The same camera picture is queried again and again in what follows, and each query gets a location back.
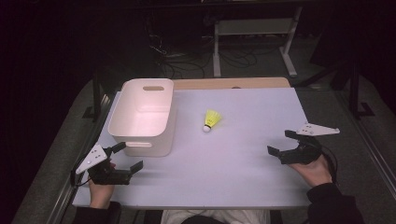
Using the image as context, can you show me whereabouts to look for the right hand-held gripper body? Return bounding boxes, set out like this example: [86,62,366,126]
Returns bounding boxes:
[279,122,341,166]

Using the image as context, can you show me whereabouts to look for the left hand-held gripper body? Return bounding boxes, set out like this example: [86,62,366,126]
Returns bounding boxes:
[75,143,133,187]

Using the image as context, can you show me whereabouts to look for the white plastic bin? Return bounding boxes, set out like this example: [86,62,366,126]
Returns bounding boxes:
[106,77,177,158]

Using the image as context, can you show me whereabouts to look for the yellow shuttlecock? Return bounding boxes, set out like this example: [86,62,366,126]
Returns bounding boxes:
[202,108,223,133]

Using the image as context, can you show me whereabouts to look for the person's left hand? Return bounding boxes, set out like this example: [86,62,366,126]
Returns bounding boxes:
[87,161,117,210]

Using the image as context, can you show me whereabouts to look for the person's right hand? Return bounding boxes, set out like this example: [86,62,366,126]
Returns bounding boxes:
[287,154,333,189]

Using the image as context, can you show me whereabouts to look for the black metal stand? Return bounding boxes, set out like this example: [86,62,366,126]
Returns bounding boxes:
[81,70,105,123]
[294,60,376,121]

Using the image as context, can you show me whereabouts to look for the person's lap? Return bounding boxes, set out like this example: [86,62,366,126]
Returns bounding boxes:
[160,208,273,224]

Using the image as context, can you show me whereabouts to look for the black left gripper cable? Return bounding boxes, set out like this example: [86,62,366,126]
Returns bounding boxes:
[69,169,93,189]

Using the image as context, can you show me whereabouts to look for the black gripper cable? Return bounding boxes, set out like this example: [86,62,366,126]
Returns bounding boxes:
[321,145,340,185]
[69,169,93,189]

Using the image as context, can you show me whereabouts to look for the metal frame rail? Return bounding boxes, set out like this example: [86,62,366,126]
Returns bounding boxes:
[46,92,114,224]
[334,91,396,200]

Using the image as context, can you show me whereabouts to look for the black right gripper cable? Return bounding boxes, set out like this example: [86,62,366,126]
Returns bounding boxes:
[321,145,340,185]

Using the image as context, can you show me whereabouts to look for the black floor cables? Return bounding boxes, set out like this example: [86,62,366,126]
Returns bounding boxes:
[145,18,260,79]

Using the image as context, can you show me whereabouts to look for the white metal desk frame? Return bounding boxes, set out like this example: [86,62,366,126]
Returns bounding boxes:
[212,6,304,78]

